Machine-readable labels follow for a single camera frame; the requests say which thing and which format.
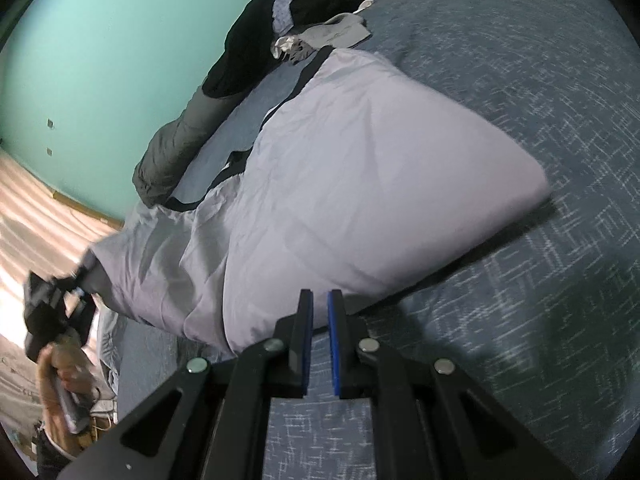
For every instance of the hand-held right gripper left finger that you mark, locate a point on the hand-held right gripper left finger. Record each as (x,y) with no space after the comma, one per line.
(305,340)

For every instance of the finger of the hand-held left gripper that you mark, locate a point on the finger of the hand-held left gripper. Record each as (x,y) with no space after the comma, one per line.
(82,282)

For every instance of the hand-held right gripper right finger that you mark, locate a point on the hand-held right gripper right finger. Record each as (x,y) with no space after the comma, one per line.
(334,345)

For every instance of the grey jacket with black trim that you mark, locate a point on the grey jacket with black trim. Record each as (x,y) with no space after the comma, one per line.
(350,175)

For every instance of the person's left hand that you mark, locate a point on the person's left hand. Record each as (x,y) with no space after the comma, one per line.
(75,360)

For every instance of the pink curtain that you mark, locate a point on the pink curtain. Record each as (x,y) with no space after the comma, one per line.
(35,225)

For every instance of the dark grey rolled duvet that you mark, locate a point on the dark grey rolled duvet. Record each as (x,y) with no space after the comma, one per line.
(170,155)

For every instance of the bed with blue sheet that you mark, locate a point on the bed with blue sheet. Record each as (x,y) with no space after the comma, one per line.
(500,310)

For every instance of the black garment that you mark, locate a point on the black garment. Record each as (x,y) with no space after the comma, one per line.
(250,50)

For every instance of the shiny silver cloth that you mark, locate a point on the shiny silver cloth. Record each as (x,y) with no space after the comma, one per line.
(282,46)

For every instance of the grey pants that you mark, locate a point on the grey pants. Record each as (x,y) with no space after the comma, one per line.
(340,32)

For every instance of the pale blue cloth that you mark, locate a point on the pale blue cloth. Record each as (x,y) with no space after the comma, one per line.
(282,10)

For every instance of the white cloth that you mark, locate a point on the white cloth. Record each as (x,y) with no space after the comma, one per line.
(364,6)

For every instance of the wooden window frame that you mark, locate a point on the wooden window frame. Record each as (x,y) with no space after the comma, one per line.
(90,207)

